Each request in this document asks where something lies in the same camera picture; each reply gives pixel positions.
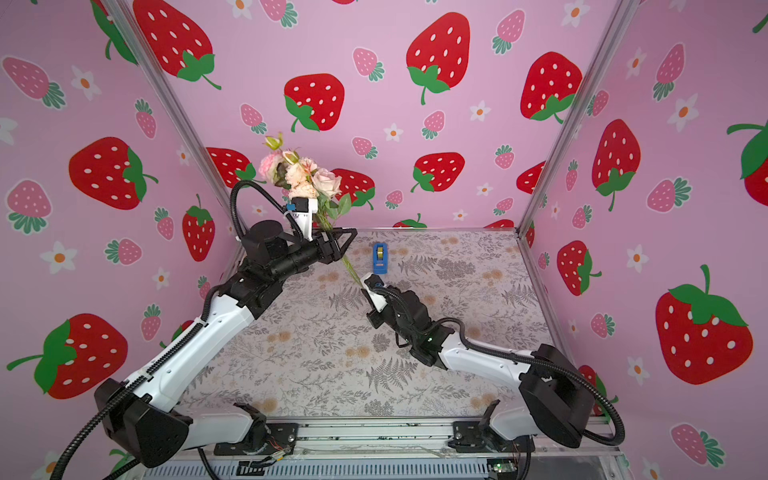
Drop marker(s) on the aluminium corner post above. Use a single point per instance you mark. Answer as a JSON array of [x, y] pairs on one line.
[[121, 12], [616, 28]]

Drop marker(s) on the aluminium corner post left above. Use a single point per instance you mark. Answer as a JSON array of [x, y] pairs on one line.
[[121, 12]]

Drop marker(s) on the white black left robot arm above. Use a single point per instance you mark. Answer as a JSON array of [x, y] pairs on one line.
[[141, 414]]

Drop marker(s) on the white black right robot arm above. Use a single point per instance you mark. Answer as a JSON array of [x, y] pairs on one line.
[[558, 402]]

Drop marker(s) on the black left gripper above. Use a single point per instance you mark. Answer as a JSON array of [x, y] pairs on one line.
[[329, 256]]

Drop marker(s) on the aluminium corner post right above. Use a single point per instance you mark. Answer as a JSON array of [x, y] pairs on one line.
[[616, 28]]

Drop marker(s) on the pink artificial flower bouquet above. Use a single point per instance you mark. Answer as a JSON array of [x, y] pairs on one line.
[[301, 176]]

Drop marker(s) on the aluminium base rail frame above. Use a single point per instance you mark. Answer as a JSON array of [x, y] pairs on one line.
[[395, 448]]

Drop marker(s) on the blue tape dispenser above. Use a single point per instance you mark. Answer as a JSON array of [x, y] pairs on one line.
[[380, 259]]

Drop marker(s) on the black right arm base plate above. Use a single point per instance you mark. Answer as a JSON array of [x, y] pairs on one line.
[[473, 437]]

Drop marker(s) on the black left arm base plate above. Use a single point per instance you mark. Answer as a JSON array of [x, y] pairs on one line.
[[270, 441]]

